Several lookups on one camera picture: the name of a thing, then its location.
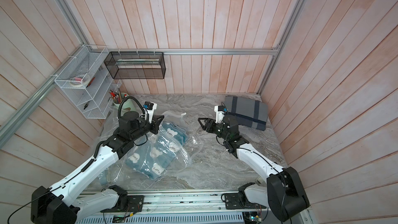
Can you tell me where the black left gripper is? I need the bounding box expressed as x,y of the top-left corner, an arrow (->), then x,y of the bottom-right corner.
131,114 -> 164,141

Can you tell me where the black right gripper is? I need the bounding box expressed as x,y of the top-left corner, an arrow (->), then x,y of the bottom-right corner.
199,118 -> 231,143

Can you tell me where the teal blue cloth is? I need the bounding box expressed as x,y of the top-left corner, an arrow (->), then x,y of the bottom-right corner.
124,122 -> 192,179

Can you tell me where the clear plastic vacuum bag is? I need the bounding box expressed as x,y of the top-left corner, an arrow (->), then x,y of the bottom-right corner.
88,110 -> 204,190

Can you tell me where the grey navy plaid blanket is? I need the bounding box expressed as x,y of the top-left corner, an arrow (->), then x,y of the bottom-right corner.
224,96 -> 268,131

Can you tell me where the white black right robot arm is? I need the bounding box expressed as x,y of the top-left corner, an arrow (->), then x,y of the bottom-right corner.
198,115 -> 310,223

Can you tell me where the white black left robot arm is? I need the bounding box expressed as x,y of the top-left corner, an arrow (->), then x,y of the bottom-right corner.
31,111 -> 164,224

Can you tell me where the white tape roll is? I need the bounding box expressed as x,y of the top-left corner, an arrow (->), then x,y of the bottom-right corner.
69,75 -> 91,88

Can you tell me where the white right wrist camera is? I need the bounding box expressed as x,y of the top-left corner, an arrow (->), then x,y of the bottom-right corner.
214,105 -> 228,124

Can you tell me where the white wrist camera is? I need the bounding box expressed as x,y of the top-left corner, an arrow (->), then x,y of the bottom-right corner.
214,105 -> 228,124
143,101 -> 157,123

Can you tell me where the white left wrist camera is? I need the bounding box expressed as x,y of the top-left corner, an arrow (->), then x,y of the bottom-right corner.
143,101 -> 157,123

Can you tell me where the black mesh wall basket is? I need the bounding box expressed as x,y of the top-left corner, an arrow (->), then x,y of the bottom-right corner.
104,51 -> 166,79

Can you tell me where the white wire shelf rack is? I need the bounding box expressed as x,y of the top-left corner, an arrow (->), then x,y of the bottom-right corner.
55,45 -> 122,119

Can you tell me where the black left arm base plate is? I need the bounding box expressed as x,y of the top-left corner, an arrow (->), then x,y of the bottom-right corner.
101,195 -> 145,213

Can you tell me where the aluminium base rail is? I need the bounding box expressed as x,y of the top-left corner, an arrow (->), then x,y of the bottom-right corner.
54,189 -> 312,217

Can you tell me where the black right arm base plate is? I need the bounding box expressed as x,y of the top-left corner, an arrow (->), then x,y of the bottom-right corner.
221,192 -> 267,210

